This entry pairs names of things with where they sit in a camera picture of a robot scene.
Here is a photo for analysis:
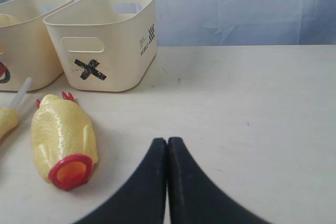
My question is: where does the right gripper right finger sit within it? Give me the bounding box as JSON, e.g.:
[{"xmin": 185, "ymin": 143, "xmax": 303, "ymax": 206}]
[{"xmin": 167, "ymin": 137, "xmax": 267, "ymax": 223}]

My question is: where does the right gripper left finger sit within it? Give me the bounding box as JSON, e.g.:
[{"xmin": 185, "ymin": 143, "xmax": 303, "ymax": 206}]
[{"xmin": 76, "ymin": 138, "xmax": 167, "ymax": 223}]

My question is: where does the whole yellow rubber chicken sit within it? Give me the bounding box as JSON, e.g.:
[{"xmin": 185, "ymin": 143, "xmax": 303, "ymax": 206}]
[
  {"xmin": 0, "ymin": 14, "xmax": 20, "ymax": 27},
  {"xmin": 0, "ymin": 45, "xmax": 11, "ymax": 84}
]

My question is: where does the broken chicken head with tube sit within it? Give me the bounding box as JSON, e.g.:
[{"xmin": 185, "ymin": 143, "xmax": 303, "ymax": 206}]
[{"xmin": 1, "ymin": 77, "xmax": 33, "ymax": 145}]

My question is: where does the headless yellow chicken body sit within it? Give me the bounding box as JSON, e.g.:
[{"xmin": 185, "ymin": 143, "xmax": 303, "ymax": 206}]
[{"xmin": 31, "ymin": 92, "xmax": 99, "ymax": 190}]

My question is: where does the cream bin marked X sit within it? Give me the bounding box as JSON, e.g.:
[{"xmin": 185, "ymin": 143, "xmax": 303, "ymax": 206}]
[{"xmin": 44, "ymin": 0, "xmax": 157, "ymax": 92}]

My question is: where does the cream bin marked O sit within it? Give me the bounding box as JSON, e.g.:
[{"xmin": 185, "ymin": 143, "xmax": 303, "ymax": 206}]
[{"xmin": 1, "ymin": 0, "xmax": 74, "ymax": 91}]

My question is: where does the whole yellow rubber chicken top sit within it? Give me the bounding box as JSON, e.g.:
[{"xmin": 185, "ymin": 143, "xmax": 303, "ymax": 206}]
[{"xmin": 0, "ymin": 14, "xmax": 20, "ymax": 27}]

